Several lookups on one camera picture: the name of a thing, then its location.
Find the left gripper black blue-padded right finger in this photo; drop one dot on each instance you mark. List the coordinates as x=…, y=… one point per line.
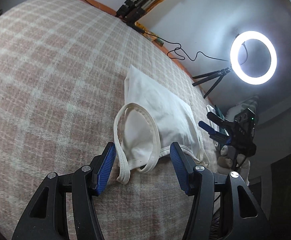
x=241, y=217

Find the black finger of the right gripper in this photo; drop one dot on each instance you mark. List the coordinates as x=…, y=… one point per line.
x=223, y=123

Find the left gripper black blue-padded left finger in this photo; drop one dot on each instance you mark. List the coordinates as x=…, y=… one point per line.
x=45, y=216

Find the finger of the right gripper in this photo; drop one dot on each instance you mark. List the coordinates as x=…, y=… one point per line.
x=216, y=136

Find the white camisole tank top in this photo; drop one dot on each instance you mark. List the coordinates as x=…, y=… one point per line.
x=151, y=119

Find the gloved right hand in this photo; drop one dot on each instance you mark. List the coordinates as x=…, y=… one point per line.
x=224, y=163

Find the green striped white pillow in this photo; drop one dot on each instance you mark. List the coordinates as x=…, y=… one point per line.
x=251, y=103

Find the silver folded tripod stand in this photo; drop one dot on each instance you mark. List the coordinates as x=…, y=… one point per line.
x=132, y=10

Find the pink plaid bed blanket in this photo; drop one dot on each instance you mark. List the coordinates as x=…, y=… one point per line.
x=62, y=69

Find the black camera box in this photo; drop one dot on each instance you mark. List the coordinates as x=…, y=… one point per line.
x=246, y=119

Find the white ring light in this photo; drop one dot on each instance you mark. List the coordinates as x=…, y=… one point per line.
x=234, y=53

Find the orange wooden bed frame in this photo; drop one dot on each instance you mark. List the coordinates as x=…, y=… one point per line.
x=158, y=42

